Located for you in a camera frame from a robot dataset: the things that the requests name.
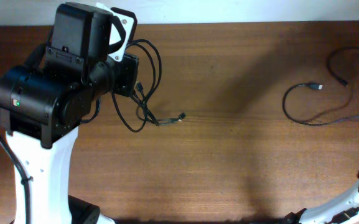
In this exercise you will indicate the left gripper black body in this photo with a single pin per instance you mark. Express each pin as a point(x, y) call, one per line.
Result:
point(127, 75)

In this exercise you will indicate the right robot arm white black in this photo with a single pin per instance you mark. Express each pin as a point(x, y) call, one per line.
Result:
point(340, 210)

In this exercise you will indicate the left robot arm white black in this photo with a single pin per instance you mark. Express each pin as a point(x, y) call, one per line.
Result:
point(44, 101)

